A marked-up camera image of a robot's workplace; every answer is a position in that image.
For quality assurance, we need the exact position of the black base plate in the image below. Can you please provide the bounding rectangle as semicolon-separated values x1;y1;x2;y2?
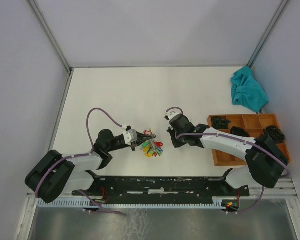
83;176;250;200

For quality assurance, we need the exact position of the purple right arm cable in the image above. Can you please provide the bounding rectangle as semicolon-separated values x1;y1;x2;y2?
164;106;291;213

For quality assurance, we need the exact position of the black cable coil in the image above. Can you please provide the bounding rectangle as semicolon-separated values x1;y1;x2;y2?
264;124;286;145
211;116;231;130
229;126;251;138

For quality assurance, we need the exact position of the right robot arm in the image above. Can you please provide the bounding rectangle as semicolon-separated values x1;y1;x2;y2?
165;111;289;196

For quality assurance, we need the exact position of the black cable coil middle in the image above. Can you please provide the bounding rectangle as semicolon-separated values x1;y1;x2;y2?
229;126;251;138

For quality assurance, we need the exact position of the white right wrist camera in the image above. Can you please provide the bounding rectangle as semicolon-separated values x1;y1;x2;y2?
164;110;182;121

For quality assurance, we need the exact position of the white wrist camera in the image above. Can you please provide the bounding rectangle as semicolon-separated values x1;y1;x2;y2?
121;124;137;146
164;110;182;121

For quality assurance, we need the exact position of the black cable coil right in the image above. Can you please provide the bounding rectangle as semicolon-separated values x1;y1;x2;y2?
264;124;286;145

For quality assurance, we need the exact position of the black cable coil left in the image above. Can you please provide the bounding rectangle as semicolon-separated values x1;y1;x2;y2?
211;116;231;130

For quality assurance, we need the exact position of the teal cloth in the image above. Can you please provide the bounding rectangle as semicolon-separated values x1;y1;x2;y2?
230;66;269;113

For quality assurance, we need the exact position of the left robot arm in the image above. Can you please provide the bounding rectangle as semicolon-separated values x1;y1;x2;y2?
24;127;151;203

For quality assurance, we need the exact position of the metal keyring with coloured keys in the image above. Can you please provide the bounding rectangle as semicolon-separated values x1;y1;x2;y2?
140;129;164;158

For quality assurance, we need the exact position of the grey cable duct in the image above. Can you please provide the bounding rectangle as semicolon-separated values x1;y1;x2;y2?
37;197;227;210

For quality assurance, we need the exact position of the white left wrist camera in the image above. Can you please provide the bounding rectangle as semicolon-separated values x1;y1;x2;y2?
121;124;137;146

